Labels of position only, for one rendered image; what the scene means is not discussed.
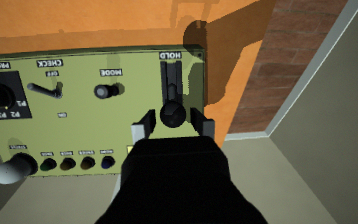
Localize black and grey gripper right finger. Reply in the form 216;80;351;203
190;107;215;140

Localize green control panel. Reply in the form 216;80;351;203
0;44;205;184

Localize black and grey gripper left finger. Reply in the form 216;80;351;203
131;109;156;146

